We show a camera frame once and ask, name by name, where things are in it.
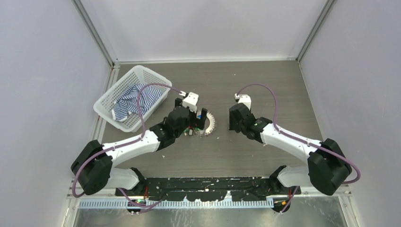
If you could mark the blue white striped cloth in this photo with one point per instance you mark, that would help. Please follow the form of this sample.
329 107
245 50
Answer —
130 101

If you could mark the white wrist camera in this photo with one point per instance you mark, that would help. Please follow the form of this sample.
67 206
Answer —
244 99
190 100

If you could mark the white slotted cable duct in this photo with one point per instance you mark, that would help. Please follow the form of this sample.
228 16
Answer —
185 204

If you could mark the white plastic mesh basket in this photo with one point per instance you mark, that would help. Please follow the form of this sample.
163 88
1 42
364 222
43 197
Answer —
138 74

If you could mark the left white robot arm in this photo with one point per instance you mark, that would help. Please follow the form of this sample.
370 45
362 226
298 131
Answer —
96 167

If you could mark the large metal keyring disc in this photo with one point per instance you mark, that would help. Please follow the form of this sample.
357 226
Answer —
210 126

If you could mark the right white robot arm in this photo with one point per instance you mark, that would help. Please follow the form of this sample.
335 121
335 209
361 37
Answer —
325 167

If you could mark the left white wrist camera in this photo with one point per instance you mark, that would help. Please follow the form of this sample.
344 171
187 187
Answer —
190 100

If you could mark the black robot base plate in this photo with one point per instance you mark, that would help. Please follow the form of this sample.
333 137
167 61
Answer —
209 188

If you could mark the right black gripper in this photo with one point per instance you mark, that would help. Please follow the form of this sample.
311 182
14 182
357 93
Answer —
233 125

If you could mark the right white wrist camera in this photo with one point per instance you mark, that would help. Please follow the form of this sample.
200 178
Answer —
244 99

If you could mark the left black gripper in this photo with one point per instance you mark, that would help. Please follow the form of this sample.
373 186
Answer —
199 123

